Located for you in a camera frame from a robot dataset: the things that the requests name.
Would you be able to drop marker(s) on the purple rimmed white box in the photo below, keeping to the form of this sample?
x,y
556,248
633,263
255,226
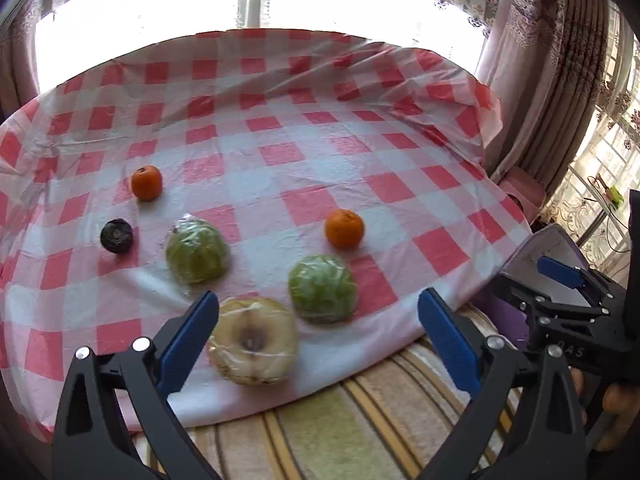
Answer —
x,y
551,241

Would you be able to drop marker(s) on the far orange tangerine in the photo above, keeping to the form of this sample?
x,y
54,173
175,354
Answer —
x,y
146,183

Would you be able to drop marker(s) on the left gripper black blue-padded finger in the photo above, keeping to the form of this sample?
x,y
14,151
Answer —
x,y
114,420
546,439

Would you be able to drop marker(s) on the person's hand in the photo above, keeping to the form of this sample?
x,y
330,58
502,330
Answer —
x,y
622,404

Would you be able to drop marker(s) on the floral curtain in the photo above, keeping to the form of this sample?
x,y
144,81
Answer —
x,y
545,60

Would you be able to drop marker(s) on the far small dark fruit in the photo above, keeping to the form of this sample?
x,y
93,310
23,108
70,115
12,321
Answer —
x,y
117,236

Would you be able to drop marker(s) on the pink stool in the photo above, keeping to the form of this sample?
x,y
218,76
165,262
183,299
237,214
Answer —
x,y
525,191

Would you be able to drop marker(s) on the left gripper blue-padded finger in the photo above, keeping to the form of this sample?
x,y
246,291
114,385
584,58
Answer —
x,y
590,283

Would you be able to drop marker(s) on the red white checkered tablecloth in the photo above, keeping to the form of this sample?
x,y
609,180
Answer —
x,y
262,133

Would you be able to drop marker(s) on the cut pale apple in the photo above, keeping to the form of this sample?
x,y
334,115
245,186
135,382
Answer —
x,y
255,341

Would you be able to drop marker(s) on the wrapped green fruit half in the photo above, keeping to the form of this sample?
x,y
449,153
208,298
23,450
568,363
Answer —
x,y
323,290

